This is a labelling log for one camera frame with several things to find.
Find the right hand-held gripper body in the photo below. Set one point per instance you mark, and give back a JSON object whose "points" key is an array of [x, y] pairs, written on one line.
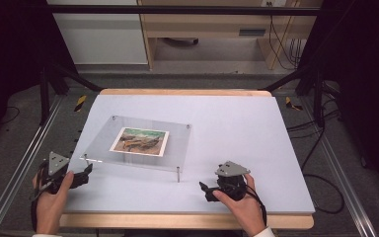
{"points": [[232, 179]]}

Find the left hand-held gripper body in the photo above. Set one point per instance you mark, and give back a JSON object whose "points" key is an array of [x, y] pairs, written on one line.
{"points": [[57, 164]]}

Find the clear acrylic picture frame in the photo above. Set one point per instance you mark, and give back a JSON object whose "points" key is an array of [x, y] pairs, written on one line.
{"points": [[141, 141]]}

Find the person's right hand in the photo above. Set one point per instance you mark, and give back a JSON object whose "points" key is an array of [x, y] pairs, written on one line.
{"points": [[243, 210]]}

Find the person's left hand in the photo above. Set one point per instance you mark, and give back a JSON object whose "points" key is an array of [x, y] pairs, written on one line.
{"points": [[51, 205]]}

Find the white work board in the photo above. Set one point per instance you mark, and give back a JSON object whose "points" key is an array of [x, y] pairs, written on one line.
{"points": [[184, 221]]}

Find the white table sheet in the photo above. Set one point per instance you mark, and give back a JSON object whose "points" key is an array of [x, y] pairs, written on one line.
{"points": [[237, 138]]}

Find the yellow clamp left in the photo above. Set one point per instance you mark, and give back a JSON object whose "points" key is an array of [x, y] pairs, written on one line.
{"points": [[80, 102]]}

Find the yellow clamp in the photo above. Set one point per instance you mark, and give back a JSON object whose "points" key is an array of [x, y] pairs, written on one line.
{"points": [[80, 102], [292, 104]]}

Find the black metal stand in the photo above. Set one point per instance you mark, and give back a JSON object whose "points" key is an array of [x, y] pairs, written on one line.
{"points": [[51, 85], [309, 85]]}

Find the yellow clamp right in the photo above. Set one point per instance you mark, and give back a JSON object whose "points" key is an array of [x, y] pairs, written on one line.
{"points": [[292, 104]]}

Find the black curtain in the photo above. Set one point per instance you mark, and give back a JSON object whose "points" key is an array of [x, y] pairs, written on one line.
{"points": [[365, 82], [10, 59]]}

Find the white cabinet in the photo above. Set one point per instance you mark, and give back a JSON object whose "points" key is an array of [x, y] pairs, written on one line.
{"points": [[102, 36]]}

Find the wooden desk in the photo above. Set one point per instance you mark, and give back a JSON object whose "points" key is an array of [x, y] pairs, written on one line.
{"points": [[210, 29]]}

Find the black horizontal bar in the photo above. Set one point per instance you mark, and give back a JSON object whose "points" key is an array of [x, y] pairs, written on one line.
{"points": [[184, 10]]}

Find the aluminium floor rail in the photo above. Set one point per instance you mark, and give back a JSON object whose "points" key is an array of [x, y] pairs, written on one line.
{"points": [[339, 171], [23, 161]]}

